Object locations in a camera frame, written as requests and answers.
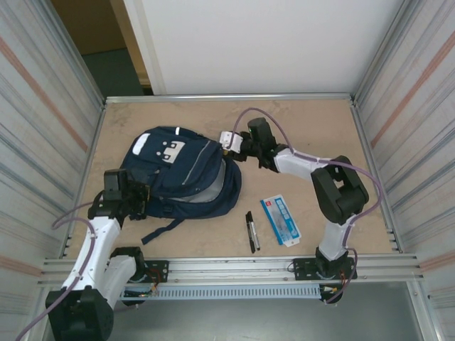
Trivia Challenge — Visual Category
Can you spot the white marker pen black cap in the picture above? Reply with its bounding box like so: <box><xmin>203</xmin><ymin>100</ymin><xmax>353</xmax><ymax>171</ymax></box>
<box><xmin>247</xmin><ymin>211</ymin><xmax>262</xmax><ymax>251</ymax></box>

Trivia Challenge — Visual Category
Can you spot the wide aluminium mounting rail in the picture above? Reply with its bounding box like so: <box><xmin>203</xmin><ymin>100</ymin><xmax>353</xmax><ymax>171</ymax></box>
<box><xmin>38</xmin><ymin>252</ymin><xmax>424</xmax><ymax>288</ymax></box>

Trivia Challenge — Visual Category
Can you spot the white door frame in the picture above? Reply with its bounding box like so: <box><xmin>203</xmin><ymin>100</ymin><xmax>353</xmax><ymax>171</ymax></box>
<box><xmin>122</xmin><ymin>0</ymin><xmax>167</xmax><ymax>96</ymax></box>

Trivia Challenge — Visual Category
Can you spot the thin aluminium table edge rail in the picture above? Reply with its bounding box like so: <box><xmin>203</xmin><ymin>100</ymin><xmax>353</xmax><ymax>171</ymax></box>
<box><xmin>105</xmin><ymin>92</ymin><xmax>356</xmax><ymax>104</ymax></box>

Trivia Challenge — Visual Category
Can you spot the blue ruler set package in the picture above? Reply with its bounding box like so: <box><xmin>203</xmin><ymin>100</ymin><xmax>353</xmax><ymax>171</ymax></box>
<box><xmin>259</xmin><ymin>193</ymin><xmax>302</xmax><ymax>247</ymax></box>

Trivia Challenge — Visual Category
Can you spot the grey slotted cable duct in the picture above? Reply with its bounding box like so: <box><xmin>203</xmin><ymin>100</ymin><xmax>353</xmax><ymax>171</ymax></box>
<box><xmin>117</xmin><ymin>286</ymin><xmax>323</xmax><ymax>302</ymax></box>

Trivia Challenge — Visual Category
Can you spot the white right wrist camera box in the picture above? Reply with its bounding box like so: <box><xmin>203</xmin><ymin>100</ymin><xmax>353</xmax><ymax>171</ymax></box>
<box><xmin>219</xmin><ymin>131</ymin><xmax>245</xmax><ymax>152</ymax></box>

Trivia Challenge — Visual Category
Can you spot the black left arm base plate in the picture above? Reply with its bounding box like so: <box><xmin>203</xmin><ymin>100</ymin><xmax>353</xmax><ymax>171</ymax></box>
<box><xmin>136</xmin><ymin>260</ymin><xmax>170</xmax><ymax>284</ymax></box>

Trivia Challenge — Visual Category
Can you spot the all black marker pen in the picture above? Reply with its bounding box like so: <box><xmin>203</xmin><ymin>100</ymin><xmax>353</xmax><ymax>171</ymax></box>
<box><xmin>244</xmin><ymin>212</ymin><xmax>256</xmax><ymax>254</ymax></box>

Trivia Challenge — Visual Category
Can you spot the navy blue backpack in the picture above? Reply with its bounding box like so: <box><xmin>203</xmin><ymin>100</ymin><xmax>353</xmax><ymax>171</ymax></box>
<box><xmin>120</xmin><ymin>126</ymin><xmax>243</xmax><ymax>246</ymax></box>

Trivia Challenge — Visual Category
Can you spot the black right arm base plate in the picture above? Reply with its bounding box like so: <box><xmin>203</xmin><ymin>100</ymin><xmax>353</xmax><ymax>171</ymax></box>
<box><xmin>293</xmin><ymin>256</ymin><xmax>356</xmax><ymax>282</ymax></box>

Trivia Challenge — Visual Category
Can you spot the aluminium side rail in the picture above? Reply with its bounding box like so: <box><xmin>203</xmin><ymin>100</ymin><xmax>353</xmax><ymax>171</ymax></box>
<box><xmin>63</xmin><ymin>100</ymin><xmax>107</xmax><ymax>257</ymax></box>
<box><xmin>350</xmin><ymin>97</ymin><xmax>405</xmax><ymax>254</ymax></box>

